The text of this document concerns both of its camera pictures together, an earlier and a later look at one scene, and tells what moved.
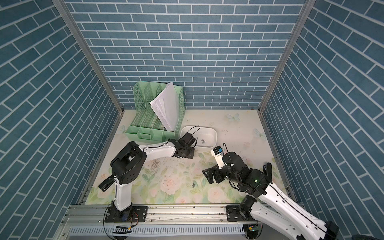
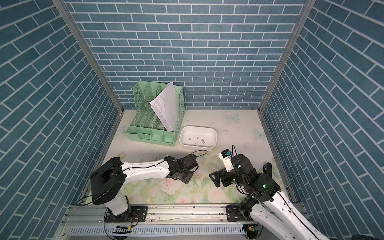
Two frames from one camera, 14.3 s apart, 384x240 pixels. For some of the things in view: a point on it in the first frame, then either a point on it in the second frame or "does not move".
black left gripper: (192, 153) to (187, 180)
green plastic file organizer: (146, 125) does not move
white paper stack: (166, 105) does not move
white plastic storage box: (206, 136) does not move
